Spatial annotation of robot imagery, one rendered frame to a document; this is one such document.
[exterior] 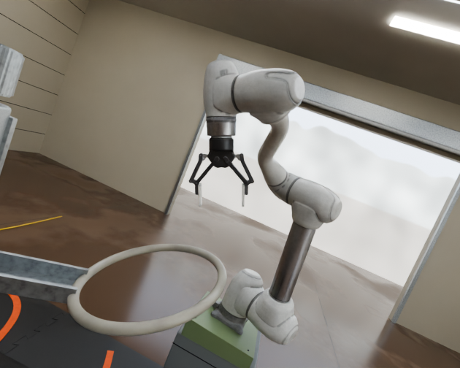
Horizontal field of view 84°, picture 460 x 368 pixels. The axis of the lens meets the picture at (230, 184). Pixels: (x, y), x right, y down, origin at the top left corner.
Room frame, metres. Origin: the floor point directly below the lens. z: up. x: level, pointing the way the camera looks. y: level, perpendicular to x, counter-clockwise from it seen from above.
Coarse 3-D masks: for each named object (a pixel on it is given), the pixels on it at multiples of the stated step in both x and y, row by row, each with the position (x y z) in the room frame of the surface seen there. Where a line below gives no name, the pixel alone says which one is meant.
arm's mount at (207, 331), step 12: (204, 312) 1.24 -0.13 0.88; (192, 324) 1.13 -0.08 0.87; (204, 324) 1.14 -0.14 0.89; (216, 324) 1.18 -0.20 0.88; (252, 324) 1.34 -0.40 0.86; (192, 336) 1.12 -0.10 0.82; (204, 336) 1.11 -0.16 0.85; (216, 336) 1.10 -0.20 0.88; (228, 336) 1.14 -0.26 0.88; (240, 336) 1.18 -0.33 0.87; (252, 336) 1.23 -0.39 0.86; (216, 348) 1.10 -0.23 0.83; (228, 348) 1.09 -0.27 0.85; (240, 348) 1.09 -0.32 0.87; (252, 348) 1.13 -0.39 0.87; (228, 360) 1.09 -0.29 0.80; (240, 360) 1.08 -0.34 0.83; (252, 360) 1.07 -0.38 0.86
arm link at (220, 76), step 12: (228, 60) 0.74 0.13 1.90; (216, 72) 0.72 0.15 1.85; (228, 72) 0.72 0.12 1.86; (204, 84) 0.74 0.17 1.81; (216, 84) 0.71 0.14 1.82; (228, 84) 0.70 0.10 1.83; (204, 96) 0.75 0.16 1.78; (216, 96) 0.72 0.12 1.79; (228, 96) 0.70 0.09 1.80; (204, 108) 0.76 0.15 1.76; (216, 108) 0.73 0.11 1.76; (228, 108) 0.72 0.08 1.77
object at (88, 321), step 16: (112, 256) 0.93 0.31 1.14; (128, 256) 0.97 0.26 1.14; (208, 256) 0.96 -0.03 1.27; (96, 272) 0.86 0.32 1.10; (224, 272) 0.84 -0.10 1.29; (80, 288) 0.75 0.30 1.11; (80, 304) 0.67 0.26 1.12; (208, 304) 0.68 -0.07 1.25; (80, 320) 0.61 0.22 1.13; (96, 320) 0.60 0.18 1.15; (160, 320) 0.60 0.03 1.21; (176, 320) 0.61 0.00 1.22
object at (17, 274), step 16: (0, 256) 0.74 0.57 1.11; (16, 256) 0.75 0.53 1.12; (0, 272) 0.71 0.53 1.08; (16, 272) 0.74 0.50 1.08; (32, 272) 0.76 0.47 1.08; (48, 272) 0.78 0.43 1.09; (64, 272) 0.79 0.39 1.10; (80, 272) 0.80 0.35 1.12; (0, 288) 0.65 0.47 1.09; (16, 288) 0.66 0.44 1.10; (32, 288) 0.67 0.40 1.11; (48, 288) 0.68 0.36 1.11; (64, 288) 0.69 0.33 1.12
